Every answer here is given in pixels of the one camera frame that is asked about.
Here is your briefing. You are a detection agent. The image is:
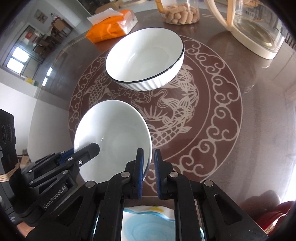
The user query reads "plain white bowl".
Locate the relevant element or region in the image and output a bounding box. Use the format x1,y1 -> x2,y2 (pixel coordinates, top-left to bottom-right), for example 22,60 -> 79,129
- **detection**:
74,100 -> 152,183

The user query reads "wooden dining chair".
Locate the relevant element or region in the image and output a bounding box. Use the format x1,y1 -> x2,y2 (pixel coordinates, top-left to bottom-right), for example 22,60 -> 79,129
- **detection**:
52,18 -> 73,36

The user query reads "person's left hand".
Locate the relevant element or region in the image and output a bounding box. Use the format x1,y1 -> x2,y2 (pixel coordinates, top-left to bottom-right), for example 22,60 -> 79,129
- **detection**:
16,222 -> 34,237

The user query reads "blue rim scalloped bowl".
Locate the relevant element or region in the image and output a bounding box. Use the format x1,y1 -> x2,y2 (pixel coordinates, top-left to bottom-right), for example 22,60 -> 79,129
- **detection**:
121,205 -> 175,241

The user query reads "white bowl black rim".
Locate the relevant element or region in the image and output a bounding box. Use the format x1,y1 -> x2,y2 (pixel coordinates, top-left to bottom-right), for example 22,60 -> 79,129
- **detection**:
105,27 -> 185,91

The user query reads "red flower plate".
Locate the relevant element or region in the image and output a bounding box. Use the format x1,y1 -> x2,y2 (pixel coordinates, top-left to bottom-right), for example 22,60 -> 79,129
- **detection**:
255,201 -> 295,235

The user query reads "glass kettle cream handle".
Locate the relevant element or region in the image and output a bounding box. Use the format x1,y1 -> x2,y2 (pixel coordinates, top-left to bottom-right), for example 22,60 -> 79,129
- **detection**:
205,1 -> 287,60

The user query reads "clear plastic snack jar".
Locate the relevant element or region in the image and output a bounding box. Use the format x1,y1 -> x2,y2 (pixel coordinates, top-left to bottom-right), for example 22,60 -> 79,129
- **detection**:
154,0 -> 200,25

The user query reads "orange tissue pack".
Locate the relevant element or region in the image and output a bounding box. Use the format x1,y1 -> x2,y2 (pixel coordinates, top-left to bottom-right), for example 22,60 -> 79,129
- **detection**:
86,8 -> 138,44

